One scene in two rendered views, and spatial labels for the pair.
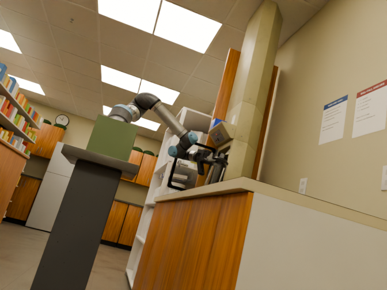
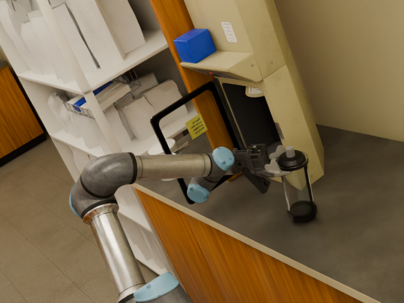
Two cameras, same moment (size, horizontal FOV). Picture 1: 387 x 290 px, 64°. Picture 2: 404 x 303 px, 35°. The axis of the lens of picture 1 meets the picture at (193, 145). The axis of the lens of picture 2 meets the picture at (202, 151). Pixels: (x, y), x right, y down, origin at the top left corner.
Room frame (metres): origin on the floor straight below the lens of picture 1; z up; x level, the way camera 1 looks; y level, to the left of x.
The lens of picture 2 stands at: (0.13, 0.48, 2.18)
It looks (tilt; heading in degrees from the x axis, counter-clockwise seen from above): 24 degrees down; 347
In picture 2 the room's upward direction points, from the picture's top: 23 degrees counter-clockwise
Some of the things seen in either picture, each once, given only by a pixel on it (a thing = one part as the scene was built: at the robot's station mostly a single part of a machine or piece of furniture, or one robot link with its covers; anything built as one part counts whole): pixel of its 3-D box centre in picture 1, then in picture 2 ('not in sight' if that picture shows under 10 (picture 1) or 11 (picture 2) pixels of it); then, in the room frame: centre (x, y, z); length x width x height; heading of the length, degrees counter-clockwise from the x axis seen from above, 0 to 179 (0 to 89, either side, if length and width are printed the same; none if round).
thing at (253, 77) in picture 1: (259, 61); not in sight; (2.24, -0.35, 2.18); 0.32 x 0.25 x 0.93; 12
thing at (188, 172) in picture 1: (192, 167); (200, 143); (2.33, -0.03, 1.19); 0.30 x 0.01 x 0.40; 102
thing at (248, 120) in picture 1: (238, 158); (268, 79); (2.24, -0.35, 1.33); 0.32 x 0.25 x 0.77; 12
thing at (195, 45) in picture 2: (217, 126); (194, 45); (2.30, -0.15, 1.56); 0.10 x 0.10 x 0.09; 12
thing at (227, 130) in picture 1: (219, 134); (219, 70); (2.20, -0.17, 1.46); 0.32 x 0.12 x 0.10; 12
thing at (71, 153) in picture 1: (102, 164); not in sight; (1.44, 0.39, 0.92); 0.32 x 0.32 x 0.04; 11
